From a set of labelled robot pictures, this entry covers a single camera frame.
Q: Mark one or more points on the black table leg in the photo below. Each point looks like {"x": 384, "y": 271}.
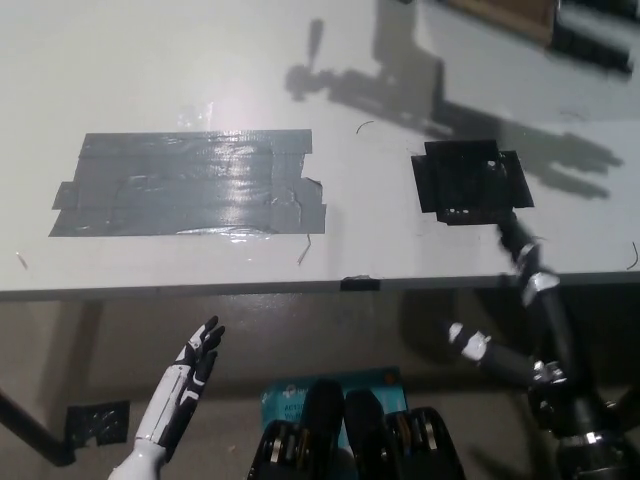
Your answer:
{"x": 30, "y": 425}

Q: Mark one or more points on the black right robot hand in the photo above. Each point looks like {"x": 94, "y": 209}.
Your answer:
{"x": 565, "y": 410}

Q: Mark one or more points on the black tape patch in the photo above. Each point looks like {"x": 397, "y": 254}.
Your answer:
{"x": 460, "y": 185}

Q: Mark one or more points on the small black tape strip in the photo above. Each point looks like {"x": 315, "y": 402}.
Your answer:
{"x": 360, "y": 285}

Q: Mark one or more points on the black keyboard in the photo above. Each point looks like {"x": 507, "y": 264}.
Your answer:
{"x": 595, "y": 35}

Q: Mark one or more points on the grey duct tape patch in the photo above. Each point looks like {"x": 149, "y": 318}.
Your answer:
{"x": 200, "y": 185}

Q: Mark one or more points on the brown cardboard piece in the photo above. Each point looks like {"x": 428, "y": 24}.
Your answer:
{"x": 505, "y": 15}

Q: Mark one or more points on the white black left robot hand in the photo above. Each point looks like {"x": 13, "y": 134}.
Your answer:
{"x": 175, "y": 395}

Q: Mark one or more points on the teal printed box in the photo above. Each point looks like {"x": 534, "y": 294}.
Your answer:
{"x": 290, "y": 400}

